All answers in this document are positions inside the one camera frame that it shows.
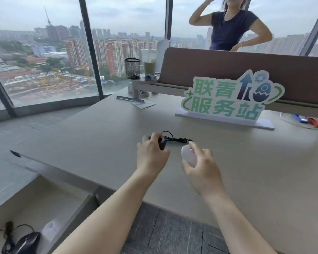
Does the person's left hand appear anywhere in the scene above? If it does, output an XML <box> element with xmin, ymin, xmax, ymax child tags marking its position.
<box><xmin>136</xmin><ymin>132</ymin><xmax>172</xmax><ymax>178</ymax></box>

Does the person's right hand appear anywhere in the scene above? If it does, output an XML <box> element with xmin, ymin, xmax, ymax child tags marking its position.
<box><xmin>181</xmin><ymin>144</ymin><xmax>225</xmax><ymax>198</ymax></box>

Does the white computer mouse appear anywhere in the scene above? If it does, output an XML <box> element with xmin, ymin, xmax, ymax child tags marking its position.
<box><xmin>181</xmin><ymin>144</ymin><xmax>199</xmax><ymax>168</ymax></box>

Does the person's left forearm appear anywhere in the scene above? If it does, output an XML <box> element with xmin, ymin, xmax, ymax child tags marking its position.
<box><xmin>52</xmin><ymin>168</ymin><xmax>163</xmax><ymax>254</ymax></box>

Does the person's right forearm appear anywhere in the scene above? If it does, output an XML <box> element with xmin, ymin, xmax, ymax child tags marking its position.
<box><xmin>201</xmin><ymin>191</ymin><xmax>278</xmax><ymax>254</ymax></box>

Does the white paper packet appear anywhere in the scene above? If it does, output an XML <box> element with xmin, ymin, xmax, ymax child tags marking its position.
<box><xmin>130</xmin><ymin>99</ymin><xmax>156</xmax><ymax>110</ymax></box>

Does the white desk riser shelf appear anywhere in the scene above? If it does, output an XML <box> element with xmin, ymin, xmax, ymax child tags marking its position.
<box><xmin>132</xmin><ymin>76</ymin><xmax>160</xmax><ymax>100</ymax></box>

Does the black mesh pen holder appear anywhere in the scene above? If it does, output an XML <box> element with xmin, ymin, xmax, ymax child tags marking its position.
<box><xmin>124</xmin><ymin>58</ymin><xmax>142</xmax><ymax>80</ymax></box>

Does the plastic cup with green drink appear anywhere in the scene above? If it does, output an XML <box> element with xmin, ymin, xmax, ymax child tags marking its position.
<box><xmin>140</xmin><ymin>49</ymin><xmax>159</xmax><ymax>76</ymax></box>

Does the green and white standing sign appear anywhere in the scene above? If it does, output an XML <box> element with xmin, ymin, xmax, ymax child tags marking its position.
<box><xmin>175</xmin><ymin>70</ymin><xmax>285</xmax><ymax>130</ymax></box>

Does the white chair back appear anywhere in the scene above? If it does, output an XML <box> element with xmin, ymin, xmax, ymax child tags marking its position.
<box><xmin>155</xmin><ymin>39</ymin><xmax>171</xmax><ymax>75</ymax></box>

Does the brown desk divider panel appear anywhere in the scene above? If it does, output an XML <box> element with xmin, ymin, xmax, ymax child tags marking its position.
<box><xmin>158</xmin><ymin>47</ymin><xmax>318</xmax><ymax>112</ymax></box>

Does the large black computer mouse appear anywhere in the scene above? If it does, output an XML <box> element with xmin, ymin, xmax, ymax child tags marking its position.
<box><xmin>15</xmin><ymin>232</ymin><xmax>42</xmax><ymax>254</ymax></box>

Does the black mouse cable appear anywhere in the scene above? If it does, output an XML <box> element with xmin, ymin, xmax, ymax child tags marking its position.
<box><xmin>161</xmin><ymin>131</ymin><xmax>194</xmax><ymax>143</ymax></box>

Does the dark window frame post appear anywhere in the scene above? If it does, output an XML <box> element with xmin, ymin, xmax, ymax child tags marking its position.
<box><xmin>78</xmin><ymin>0</ymin><xmax>104</xmax><ymax>100</ymax></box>

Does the thick black cable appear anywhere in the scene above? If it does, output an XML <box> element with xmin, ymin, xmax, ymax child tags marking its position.
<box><xmin>0</xmin><ymin>221</ymin><xmax>35</xmax><ymax>254</ymax></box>

